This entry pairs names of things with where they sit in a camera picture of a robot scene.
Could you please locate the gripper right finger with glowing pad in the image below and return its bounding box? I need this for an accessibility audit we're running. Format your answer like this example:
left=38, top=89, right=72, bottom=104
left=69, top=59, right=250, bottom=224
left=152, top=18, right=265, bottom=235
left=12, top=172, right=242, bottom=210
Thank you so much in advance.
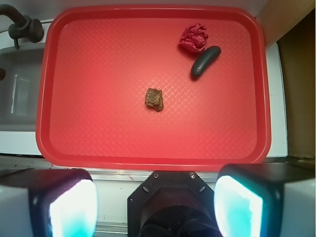
left=214, top=163, right=316, bottom=237

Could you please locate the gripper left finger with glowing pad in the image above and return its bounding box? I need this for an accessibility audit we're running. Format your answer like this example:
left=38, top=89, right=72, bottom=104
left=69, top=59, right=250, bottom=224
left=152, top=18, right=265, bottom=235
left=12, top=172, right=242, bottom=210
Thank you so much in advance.
left=0, top=168, right=98, bottom=237

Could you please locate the dark green plastic pickle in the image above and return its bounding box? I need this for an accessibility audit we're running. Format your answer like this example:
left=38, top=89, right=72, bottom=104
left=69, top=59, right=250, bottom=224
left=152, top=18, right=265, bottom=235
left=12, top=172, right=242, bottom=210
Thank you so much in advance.
left=191, top=45, right=222, bottom=80

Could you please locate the grey sink basin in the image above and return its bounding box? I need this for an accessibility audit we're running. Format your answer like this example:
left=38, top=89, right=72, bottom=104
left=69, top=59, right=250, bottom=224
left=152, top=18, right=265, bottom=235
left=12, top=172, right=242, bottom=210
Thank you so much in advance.
left=0, top=43, right=45, bottom=132

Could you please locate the red plastic tray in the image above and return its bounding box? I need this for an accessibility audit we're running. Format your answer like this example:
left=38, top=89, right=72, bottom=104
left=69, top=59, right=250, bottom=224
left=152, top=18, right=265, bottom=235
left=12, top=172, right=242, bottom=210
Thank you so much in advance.
left=36, top=5, right=271, bottom=171

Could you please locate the brown rock chunk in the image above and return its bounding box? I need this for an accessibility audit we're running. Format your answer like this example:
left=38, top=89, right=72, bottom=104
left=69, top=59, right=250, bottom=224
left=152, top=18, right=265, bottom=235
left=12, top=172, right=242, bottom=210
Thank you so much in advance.
left=145, top=88, right=164, bottom=112

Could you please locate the dark metal faucet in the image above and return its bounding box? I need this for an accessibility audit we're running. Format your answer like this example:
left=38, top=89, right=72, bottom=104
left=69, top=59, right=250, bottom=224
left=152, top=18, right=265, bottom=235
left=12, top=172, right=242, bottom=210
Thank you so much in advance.
left=0, top=4, right=44, bottom=49

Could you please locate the crumpled red paper ball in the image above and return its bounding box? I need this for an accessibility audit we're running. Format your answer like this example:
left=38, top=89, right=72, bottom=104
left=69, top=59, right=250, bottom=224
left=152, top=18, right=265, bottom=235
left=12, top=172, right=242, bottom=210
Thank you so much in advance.
left=178, top=23, right=208, bottom=53

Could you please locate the black octagonal mount plate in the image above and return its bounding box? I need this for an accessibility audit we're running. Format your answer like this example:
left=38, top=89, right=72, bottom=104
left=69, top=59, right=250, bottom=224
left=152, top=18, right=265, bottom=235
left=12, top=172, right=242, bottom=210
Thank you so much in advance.
left=127, top=171, right=221, bottom=237

